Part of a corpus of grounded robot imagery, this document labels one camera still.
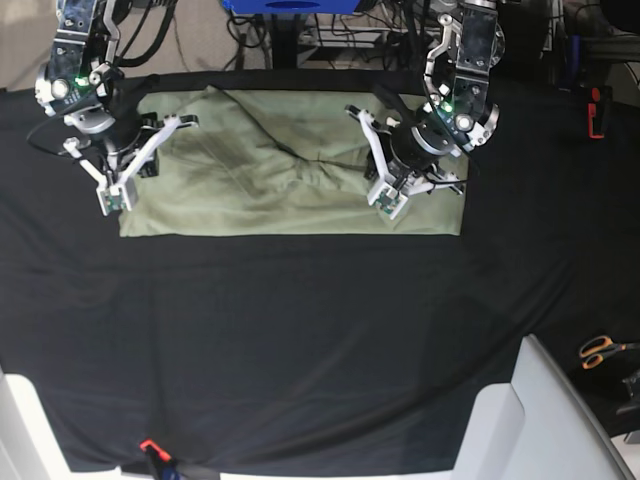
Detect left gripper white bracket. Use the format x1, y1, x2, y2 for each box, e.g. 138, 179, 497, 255
345, 105, 465, 220

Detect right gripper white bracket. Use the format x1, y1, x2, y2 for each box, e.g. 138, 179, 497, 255
63, 112, 199, 216

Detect light green T-shirt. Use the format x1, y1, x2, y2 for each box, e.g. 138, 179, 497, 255
119, 87, 465, 237

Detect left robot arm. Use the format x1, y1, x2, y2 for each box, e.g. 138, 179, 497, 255
345, 1, 505, 219

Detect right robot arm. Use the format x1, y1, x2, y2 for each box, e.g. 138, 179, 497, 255
27, 0, 199, 216

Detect blue plastic box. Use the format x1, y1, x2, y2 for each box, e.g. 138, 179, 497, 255
222, 0, 360, 15

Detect black table cloth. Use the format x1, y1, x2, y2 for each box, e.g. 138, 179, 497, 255
1, 80, 639, 476

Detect red black clamp right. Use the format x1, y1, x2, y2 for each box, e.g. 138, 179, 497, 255
587, 87, 607, 140

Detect red black clamp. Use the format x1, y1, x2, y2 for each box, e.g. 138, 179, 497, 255
587, 87, 607, 140
139, 439, 182, 480

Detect red black clamp front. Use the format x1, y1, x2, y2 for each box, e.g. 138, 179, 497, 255
139, 439, 182, 480

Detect white chair armrest right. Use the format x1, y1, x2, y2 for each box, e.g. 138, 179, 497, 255
451, 335, 634, 479

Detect white chair armrest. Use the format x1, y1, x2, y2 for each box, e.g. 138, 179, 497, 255
451, 335, 634, 479
1, 371, 72, 480

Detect white chair armrest left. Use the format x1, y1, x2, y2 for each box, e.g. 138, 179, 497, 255
1, 371, 72, 480

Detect orange handled scissors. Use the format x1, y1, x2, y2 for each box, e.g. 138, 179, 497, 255
578, 335, 639, 370

